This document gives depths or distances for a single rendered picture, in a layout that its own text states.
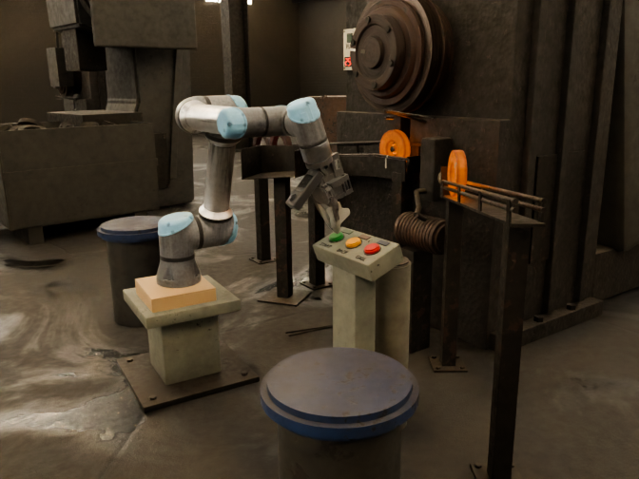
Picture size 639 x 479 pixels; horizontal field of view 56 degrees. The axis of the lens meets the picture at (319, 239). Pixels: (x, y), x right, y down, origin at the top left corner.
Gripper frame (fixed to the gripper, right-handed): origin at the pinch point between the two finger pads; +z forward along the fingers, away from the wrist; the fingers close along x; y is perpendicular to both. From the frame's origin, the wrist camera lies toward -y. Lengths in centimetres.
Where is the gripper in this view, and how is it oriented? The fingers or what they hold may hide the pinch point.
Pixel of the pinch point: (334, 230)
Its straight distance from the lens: 161.3
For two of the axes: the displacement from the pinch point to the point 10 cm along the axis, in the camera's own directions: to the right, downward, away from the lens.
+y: 7.7, -4.8, 4.3
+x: -5.7, -2.0, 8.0
